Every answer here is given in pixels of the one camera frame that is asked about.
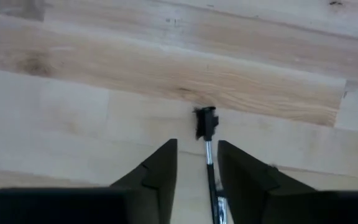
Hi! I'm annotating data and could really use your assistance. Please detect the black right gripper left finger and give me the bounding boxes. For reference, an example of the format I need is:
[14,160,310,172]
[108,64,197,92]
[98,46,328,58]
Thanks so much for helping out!
[0,138,178,224]

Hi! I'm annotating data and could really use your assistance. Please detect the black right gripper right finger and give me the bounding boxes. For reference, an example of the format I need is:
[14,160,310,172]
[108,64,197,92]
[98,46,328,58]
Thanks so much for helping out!
[218,140,358,224]

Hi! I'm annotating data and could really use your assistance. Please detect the thick black brush silver ferrule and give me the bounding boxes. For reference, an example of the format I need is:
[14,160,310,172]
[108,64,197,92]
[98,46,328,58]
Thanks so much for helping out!
[215,186,229,224]

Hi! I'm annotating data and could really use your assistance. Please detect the thin brush wide black head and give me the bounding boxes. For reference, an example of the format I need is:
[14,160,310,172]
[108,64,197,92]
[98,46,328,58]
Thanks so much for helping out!
[193,106,221,224]

